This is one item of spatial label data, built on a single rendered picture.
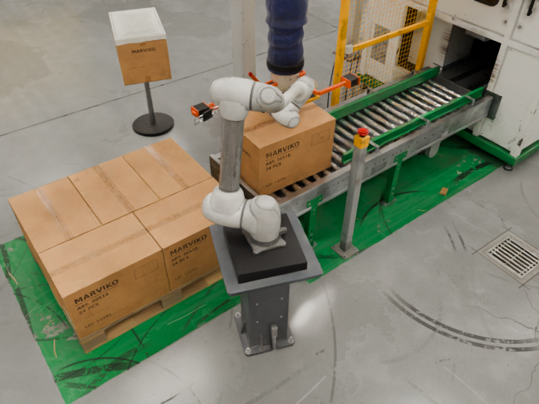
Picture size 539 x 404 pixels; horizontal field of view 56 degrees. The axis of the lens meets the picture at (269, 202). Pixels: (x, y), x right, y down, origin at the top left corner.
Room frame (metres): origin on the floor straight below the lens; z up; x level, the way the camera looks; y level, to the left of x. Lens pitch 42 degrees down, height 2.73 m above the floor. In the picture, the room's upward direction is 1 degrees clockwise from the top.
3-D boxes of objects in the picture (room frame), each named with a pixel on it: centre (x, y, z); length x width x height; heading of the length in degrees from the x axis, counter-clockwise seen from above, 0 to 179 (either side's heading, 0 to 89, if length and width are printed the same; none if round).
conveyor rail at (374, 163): (3.05, -0.92, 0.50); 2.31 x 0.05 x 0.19; 127
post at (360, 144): (2.55, -0.56, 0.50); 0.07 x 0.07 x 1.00; 37
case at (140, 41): (4.17, 1.13, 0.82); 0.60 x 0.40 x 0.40; 19
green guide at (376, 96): (3.74, -0.85, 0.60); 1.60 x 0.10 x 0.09; 127
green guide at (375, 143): (3.31, -1.17, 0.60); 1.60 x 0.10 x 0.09; 127
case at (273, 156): (2.82, -0.07, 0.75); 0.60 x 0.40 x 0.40; 125
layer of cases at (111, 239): (2.43, 0.93, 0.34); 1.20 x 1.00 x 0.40; 127
